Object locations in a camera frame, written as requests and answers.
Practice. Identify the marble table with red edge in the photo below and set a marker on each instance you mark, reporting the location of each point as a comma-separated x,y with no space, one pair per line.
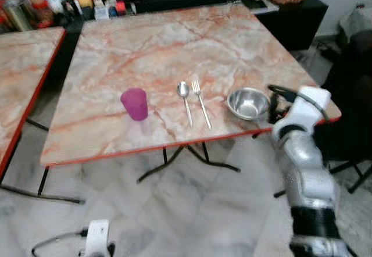
23,65

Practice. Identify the orange sauce bottle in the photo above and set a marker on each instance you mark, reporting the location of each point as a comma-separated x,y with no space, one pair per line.
38,1

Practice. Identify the steel bowl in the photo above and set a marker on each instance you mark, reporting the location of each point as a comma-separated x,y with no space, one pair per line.
248,103

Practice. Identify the white tray on cabinet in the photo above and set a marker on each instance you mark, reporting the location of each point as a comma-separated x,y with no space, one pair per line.
256,5

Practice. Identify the small black figure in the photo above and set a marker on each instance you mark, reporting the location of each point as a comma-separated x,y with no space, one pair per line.
71,6

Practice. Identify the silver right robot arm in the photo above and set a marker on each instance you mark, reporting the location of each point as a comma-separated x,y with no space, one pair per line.
305,170

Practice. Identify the metal canister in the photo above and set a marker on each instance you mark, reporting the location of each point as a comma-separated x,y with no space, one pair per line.
17,14

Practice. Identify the black chair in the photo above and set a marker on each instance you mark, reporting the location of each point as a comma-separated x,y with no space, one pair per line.
349,94

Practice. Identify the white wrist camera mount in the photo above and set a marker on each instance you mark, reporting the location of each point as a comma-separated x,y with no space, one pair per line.
96,236
308,109

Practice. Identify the steel spoon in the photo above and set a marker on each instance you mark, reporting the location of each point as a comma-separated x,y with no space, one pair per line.
183,89

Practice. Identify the small yellow-topped figure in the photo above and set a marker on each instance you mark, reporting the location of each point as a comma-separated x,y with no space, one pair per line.
86,2

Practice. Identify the small white grey box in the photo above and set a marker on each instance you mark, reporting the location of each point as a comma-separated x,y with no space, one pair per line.
101,10

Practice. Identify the white cloth bundle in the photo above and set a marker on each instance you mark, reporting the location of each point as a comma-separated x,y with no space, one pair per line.
357,20

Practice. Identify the small red container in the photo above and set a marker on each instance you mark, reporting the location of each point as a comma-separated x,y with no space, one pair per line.
121,7

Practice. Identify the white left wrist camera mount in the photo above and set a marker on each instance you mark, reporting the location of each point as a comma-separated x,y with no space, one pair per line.
96,236

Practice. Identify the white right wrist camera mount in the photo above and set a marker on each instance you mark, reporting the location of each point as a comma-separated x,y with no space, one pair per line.
308,109

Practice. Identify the black low cabinet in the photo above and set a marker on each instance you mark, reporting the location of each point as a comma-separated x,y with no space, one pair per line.
290,27

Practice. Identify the large marble folding table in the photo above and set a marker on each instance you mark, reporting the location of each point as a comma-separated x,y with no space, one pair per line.
174,47

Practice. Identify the steel fork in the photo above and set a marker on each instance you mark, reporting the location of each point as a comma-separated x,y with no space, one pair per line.
201,104

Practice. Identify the purple plastic cup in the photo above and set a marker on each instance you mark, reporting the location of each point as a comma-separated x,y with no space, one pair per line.
135,104

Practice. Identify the small white jar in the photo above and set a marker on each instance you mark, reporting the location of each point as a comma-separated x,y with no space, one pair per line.
56,5

